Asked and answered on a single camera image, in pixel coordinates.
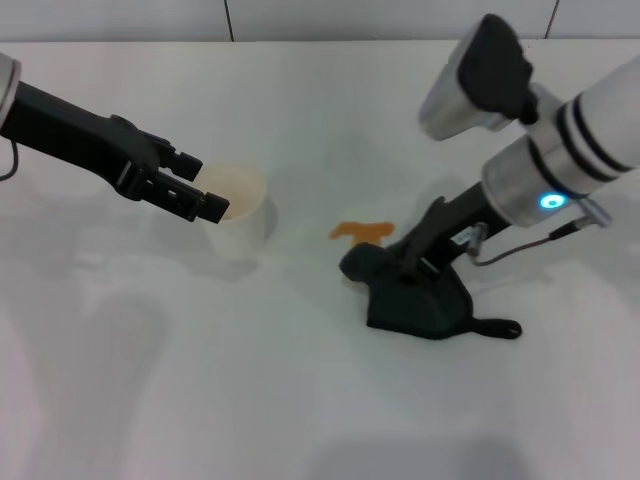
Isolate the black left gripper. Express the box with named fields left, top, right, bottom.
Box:
left=1, top=79, right=231, bottom=225

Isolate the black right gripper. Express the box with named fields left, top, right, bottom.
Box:
left=389, top=181, right=511, bottom=283

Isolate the dark blue rag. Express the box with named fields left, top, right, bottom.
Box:
left=338, top=242, right=523, bottom=343

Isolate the white paper cup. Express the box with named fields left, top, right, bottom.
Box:
left=192, top=160, right=278, bottom=259

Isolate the brown water stain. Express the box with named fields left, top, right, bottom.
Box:
left=328, top=220, right=397, bottom=247

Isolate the right arm cable with plug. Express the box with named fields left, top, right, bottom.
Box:
left=452, top=201, right=613, bottom=267

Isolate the arm cable with plug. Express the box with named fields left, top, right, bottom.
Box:
left=0, top=138, right=21, bottom=183
left=452, top=201, right=613, bottom=267

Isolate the left arm cable with plug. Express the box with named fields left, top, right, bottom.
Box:
left=0, top=138, right=21, bottom=183

